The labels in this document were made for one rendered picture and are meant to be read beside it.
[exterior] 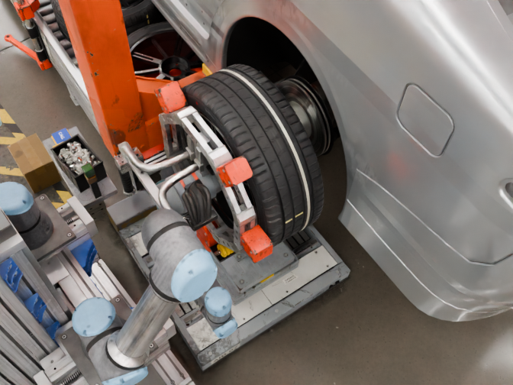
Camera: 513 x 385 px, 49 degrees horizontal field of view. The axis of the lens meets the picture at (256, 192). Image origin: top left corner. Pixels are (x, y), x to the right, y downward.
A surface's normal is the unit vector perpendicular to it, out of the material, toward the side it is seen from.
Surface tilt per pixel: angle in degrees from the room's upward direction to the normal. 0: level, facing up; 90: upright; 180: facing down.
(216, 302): 0
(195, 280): 84
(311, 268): 0
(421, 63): 78
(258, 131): 21
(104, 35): 90
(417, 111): 90
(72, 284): 0
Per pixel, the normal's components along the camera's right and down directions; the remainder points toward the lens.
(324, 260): 0.03, -0.55
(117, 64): 0.56, 0.70
